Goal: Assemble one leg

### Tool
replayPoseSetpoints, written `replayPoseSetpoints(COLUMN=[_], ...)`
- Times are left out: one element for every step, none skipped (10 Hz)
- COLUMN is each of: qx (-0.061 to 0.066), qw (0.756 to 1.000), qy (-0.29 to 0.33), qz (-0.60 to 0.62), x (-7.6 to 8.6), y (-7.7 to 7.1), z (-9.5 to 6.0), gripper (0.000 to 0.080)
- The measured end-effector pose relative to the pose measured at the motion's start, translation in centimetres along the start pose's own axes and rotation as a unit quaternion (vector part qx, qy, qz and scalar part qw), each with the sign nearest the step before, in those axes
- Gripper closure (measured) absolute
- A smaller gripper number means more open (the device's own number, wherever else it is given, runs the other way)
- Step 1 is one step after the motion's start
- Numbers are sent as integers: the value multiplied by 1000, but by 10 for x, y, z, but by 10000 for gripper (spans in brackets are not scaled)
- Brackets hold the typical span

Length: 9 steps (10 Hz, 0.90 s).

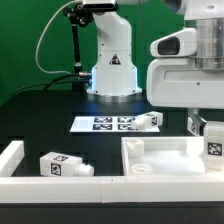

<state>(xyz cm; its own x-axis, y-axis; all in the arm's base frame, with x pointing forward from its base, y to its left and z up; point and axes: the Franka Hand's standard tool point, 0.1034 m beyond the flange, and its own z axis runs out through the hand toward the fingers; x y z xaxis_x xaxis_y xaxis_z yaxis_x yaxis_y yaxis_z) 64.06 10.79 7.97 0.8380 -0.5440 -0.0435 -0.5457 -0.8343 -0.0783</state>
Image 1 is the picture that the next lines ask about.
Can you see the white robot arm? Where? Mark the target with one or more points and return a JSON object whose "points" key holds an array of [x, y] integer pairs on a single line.
{"points": [[114, 75]]}

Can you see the white U-shaped obstacle fence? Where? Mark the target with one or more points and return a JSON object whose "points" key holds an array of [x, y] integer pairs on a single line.
{"points": [[103, 189]]}

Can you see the white tag sheet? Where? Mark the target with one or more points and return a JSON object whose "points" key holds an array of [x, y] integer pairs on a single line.
{"points": [[87, 124]]}

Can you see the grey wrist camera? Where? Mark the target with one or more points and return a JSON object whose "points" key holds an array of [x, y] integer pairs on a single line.
{"points": [[179, 44]]}

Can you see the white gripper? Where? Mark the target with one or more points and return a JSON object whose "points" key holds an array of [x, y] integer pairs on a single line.
{"points": [[176, 82]]}

